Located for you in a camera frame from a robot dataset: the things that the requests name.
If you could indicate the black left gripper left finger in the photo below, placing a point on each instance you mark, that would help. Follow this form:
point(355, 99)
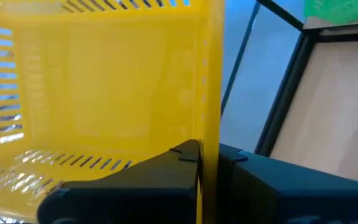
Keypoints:
point(141, 199)

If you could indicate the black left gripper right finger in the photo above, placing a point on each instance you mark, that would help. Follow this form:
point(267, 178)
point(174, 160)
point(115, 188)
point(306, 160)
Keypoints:
point(291, 199)

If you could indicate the yellow plastic basket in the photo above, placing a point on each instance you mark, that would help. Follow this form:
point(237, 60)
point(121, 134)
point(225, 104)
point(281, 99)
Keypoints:
point(104, 77)

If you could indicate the green plastic basket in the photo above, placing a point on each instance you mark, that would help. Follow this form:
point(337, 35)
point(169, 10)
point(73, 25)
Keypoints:
point(337, 11)

